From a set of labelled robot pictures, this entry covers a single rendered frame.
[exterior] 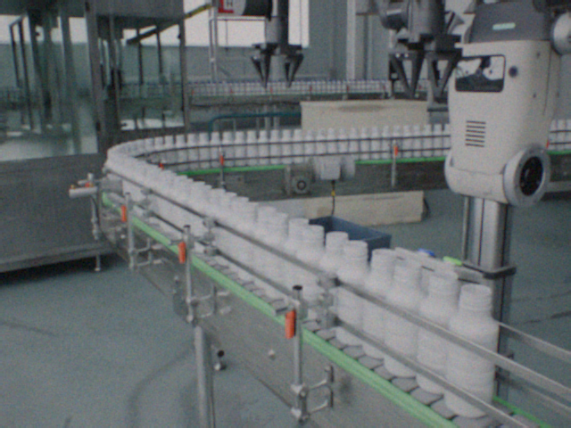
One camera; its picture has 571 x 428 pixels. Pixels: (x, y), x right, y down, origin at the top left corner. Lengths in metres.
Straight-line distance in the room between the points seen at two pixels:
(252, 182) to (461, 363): 2.15
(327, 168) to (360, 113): 2.67
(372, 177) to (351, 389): 2.15
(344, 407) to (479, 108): 0.81
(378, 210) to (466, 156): 4.12
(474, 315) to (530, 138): 0.78
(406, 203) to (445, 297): 4.91
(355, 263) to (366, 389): 0.19
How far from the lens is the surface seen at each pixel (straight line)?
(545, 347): 0.75
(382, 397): 0.86
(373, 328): 0.88
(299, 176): 2.72
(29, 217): 4.32
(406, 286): 0.81
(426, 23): 0.96
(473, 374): 0.75
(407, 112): 5.53
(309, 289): 0.99
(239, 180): 2.77
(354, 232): 1.89
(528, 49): 1.39
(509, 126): 1.40
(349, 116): 5.31
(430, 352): 0.80
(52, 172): 4.28
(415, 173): 3.07
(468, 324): 0.73
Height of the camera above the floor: 1.42
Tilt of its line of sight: 14 degrees down
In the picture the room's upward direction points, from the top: 1 degrees counter-clockwise
